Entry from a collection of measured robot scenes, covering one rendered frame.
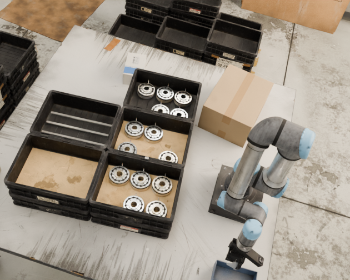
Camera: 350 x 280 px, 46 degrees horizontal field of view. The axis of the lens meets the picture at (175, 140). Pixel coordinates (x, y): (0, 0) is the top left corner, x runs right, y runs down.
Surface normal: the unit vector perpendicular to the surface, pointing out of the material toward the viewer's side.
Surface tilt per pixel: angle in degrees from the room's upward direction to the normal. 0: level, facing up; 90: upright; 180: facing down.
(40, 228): 0
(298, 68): 0
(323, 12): 72
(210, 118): 90
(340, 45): 0
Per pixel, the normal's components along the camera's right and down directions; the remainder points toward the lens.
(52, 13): 0.11, -0.58
